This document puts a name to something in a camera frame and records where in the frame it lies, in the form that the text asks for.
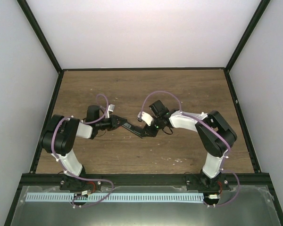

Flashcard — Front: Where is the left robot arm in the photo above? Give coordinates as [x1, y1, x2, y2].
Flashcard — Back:
[39, 105, 127, 190]

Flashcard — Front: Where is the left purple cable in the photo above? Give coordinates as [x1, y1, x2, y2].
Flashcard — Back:
[51, 94, 115, 209]

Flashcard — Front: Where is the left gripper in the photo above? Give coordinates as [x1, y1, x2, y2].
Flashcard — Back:
[95, 115, 126, 131]

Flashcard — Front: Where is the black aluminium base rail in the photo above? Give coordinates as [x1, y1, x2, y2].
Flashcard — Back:
[21, 173, 270, 191]

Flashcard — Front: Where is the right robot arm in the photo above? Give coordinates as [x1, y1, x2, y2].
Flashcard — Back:
[138, 100, 237, 190]

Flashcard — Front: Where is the light blue slotted cable duct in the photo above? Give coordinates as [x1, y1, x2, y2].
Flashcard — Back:
[25, 193, 204, 203]

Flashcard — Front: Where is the black cage frame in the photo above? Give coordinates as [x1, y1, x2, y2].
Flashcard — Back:
[5, 0, 283, 226]

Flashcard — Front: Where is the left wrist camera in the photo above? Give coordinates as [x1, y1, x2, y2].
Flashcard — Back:
[105, 104, 115, 118]

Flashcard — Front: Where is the purple cable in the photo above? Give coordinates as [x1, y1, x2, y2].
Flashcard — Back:
[51, 94, 115, 209]
[140, 91, 241, 209]

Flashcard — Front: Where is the black remote control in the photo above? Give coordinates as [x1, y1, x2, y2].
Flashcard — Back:
[122, 122, 145, 138]

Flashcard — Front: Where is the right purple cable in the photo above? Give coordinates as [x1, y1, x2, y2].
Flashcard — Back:
[140, 91, 241, 209]

